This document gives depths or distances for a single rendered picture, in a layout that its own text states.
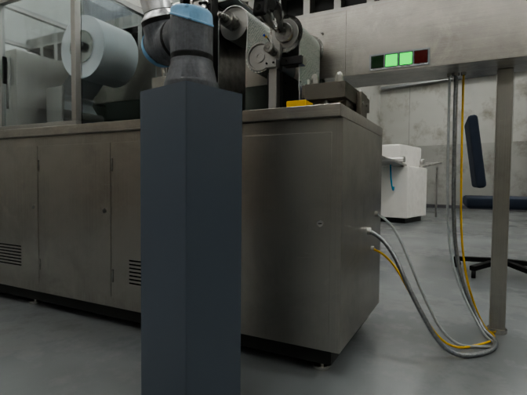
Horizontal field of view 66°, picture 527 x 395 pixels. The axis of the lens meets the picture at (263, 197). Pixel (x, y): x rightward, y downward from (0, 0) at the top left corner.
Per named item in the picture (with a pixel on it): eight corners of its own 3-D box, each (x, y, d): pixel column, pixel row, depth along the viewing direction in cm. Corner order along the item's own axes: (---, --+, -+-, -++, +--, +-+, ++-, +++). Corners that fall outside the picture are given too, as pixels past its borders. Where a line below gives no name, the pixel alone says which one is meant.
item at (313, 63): (298, 90, 162) (299, 43, 161) (318, 100, 183) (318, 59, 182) (299, 89, 162) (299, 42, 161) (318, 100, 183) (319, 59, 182)
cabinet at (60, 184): (-68, 286, 245) (-72, 143, 242) (34, 266, 303) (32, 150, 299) (338, 385, 130) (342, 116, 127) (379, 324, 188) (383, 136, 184)
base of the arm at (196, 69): (187, 83, 102) (187, 43, 101) (152, 91, 112) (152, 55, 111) (230, 93, 113) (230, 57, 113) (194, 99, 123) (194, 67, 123)
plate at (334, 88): (304, 99, 157) (304, 84, 157) (335, 115, 193) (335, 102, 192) (345, 96, 150) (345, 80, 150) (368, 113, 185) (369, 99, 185)
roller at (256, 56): (246, 72, 172) (246, 44, 172) (272, 85, 195) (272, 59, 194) (271, 69, 167) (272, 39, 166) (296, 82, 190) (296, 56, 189)
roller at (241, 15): (219, 42, 179) (219, 9, 178) (247, 57, 201) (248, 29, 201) (247, 38, 173) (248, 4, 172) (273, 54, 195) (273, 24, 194)
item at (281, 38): (285, 44, 161) (271, 37, 164) (288, 45, 163) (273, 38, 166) (295, 26, 159) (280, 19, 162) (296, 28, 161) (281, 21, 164)
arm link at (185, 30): (183, 46, 104) (183, -8, 103) (159, 58, 114) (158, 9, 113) (222, 56, 111) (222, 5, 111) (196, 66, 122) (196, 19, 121)
